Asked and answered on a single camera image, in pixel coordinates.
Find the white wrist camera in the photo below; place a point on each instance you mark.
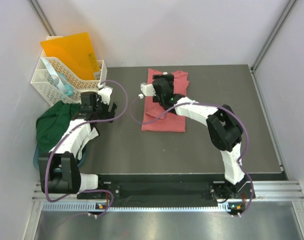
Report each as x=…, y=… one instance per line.
x=105, y=93
x=146, y=90

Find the aluminium frame rail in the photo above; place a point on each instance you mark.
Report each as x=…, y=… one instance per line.
x=266, y=190

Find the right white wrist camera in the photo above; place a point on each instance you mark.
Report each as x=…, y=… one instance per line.
x=146, y=90

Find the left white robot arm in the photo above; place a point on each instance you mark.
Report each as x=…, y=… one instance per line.
x=70, y=180

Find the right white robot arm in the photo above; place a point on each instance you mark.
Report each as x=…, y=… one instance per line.
x=225, y=131

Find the pink t shirt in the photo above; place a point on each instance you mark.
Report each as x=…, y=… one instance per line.
x=168, y=122

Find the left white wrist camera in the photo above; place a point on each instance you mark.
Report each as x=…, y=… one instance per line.
x=105, y=93

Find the light blue items in organizer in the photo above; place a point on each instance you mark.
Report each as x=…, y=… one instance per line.
x=58, y=79

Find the green t shirt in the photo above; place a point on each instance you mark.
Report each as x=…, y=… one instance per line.
x=53, y=123

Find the white slotted cable duct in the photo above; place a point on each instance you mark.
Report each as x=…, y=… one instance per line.
x=97, y=207

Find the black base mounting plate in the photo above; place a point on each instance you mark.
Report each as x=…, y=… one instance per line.
x=205, y=190

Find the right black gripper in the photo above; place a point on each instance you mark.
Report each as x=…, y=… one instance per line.
x=170, y=77

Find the orange plastic folder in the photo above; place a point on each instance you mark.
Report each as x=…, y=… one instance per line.
x=76, y=52

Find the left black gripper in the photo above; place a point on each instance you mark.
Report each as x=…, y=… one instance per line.
x=107, y=114

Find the white perforated file organizer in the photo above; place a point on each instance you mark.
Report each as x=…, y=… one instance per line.
x=67, y=67

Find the teal plastic basin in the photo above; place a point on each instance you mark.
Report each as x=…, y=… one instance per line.
x=37, y=160

